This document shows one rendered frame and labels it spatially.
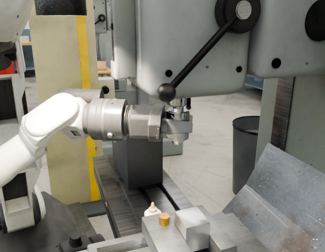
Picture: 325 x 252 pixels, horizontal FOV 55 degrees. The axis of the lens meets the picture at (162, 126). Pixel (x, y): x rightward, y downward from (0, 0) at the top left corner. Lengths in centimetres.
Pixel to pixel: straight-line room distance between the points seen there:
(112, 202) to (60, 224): 61
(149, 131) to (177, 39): 19
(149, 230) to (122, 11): 42
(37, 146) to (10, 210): 73
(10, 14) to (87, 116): 30
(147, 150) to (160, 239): 40
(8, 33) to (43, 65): 147
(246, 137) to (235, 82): 196
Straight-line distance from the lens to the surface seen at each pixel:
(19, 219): 141
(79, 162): 252
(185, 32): 51
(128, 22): 57
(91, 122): 63
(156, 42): 50
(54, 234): 150
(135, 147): 97
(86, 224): 181
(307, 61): 63
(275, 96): 97
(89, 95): 69
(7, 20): 81
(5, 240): 154
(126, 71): 57
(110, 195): 101
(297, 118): 91
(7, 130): 116
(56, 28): 229
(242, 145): 257
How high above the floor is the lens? 144
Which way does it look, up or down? 19 degrees down
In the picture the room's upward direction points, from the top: straight up
